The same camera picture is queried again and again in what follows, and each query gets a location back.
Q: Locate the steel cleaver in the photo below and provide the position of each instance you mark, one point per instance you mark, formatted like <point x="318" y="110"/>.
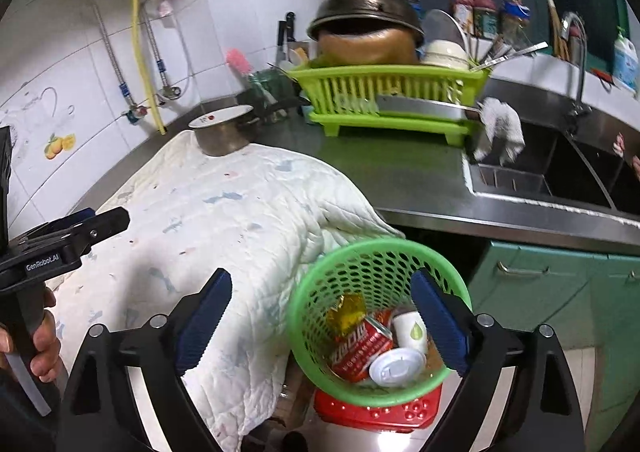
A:
<point x="425" y="107"/>

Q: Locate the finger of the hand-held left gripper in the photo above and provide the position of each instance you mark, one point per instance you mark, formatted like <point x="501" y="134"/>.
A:
<point x="75" y="217"/>
<point x="100" y="227"/>

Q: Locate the green plastic basket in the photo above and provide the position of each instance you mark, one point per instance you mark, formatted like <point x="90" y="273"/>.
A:
<point x="350" y="257"/>

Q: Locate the jar with red lid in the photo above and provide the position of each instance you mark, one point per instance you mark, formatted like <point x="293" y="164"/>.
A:
<point x="462" y="2"/>
<point x="485" y="12"/>

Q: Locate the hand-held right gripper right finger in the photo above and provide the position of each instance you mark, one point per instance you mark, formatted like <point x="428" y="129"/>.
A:
<point x="440" y="322"/>

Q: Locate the green plastic dish rack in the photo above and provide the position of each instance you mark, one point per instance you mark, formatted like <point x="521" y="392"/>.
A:
<point x="390" y="82"/>

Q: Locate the clear cup with red print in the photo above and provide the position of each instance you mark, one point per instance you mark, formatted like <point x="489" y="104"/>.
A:
<point x="360" y="347"/>

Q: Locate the green kitchen cabinet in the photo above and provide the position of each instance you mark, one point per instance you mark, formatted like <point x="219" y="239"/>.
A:
<point x="550" y="307"/>

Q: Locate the brown clay pot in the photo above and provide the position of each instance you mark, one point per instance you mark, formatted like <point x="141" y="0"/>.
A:
<point x="370" y="47"/>

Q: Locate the white round lid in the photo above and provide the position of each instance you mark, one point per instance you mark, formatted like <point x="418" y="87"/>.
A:
<point x="397" y="367"/>

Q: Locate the pink brush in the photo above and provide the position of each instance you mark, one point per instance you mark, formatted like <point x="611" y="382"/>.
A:
<point x="240" y="61"/>

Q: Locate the grey plate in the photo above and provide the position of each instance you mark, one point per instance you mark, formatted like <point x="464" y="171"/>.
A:
<point x="442" y="25"/>

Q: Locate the red plastic stool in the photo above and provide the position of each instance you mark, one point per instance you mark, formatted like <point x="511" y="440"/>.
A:
<point x="380" y="412"/>

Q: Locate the wooden rolling pin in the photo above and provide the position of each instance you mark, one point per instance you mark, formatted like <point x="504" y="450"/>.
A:
<point x="557" y="27"/>

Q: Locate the white quilted blanket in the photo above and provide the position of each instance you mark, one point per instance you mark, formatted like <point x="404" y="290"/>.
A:
<point x="225" y="232"/>

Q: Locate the steel kitchen sink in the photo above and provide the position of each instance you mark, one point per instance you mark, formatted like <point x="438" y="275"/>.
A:
<point x="560" y="172"/>

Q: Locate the dish soap bottle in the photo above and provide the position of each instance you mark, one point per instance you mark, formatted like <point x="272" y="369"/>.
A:
<point x="625" y="62"/>

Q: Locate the yellow foil wrapper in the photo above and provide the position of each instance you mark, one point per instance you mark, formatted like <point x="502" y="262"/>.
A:
<point x="347" y="314"/>

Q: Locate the fruit wall sticker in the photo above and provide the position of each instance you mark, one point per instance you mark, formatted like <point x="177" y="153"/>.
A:
<point x="60" y="145"/>

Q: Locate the black wok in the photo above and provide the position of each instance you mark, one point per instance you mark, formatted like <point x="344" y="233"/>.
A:
<point x="365" y="7"/>

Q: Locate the small white cup green leaf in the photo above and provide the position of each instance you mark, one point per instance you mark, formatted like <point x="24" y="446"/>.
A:
<point x="412" y="332"/>

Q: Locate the steel pot with lid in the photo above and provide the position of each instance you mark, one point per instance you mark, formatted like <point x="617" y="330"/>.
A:
<point x="220" y="132"/>

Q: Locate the steel faucet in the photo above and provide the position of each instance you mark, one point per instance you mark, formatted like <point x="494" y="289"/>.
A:
<point x="580" y="62"/>

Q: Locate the white dish rag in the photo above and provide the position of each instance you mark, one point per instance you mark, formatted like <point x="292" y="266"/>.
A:
<point x="500" y="127"/>

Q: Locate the person's left hand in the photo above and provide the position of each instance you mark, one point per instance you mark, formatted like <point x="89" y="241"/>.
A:
<point x="45" y="347"/>

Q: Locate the white bowl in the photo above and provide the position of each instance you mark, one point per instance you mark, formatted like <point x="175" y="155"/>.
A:
<point x="445" y="55"/>

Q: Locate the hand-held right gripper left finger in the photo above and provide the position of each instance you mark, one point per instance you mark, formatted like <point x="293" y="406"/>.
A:
<point x="205" y="322"/>

